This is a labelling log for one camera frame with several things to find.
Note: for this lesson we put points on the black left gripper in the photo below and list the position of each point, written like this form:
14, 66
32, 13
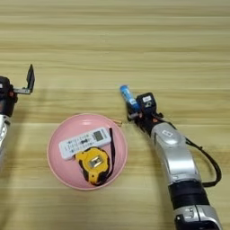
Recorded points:
7, 103

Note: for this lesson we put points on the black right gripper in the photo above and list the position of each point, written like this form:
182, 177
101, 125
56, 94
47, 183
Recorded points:
148, 121

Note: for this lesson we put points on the blue tube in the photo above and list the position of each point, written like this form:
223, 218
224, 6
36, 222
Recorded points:
127, 94

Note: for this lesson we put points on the white remote control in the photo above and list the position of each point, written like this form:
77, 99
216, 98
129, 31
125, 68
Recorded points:
81, 143

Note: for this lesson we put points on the yellow black tape measure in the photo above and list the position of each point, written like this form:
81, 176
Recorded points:
94, 163

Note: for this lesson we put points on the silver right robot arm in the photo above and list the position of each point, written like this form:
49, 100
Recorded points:
176, 152

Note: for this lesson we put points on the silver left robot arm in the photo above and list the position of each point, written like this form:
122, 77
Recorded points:
2, 131

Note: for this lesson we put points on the thin wooden stick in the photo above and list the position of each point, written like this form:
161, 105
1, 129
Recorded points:
118, 122

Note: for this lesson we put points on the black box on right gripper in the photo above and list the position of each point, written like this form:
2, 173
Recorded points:
146, 103

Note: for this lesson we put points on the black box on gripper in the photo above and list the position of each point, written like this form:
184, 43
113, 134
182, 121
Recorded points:
146, 103
3, 84

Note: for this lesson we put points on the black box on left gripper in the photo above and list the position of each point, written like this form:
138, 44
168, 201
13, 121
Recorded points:
3, 84

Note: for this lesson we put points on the pink round plate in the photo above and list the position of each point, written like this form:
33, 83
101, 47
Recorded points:
68, 176

